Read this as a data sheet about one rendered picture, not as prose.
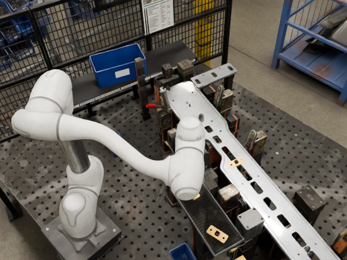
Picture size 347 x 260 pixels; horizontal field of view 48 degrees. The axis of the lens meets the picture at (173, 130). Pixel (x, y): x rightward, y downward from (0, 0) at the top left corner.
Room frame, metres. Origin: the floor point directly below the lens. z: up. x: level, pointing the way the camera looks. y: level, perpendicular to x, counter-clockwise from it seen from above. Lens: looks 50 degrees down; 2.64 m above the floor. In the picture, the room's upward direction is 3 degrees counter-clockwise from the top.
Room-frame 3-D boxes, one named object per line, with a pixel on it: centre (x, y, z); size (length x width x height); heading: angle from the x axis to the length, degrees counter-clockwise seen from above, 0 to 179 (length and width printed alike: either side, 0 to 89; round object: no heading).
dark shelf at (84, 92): (1.87, 0.27, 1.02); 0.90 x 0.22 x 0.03; 116
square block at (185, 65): (1.87, -0.10, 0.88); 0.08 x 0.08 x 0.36; 26
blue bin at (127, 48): (1.85, 0.31, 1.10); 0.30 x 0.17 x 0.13; 109
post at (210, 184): (0.97, -0.16, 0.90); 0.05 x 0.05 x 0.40; 26
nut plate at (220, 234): (0.70, -0.15, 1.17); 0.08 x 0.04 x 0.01; 50
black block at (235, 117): (1.47, -0.34, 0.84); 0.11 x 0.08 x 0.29; 116
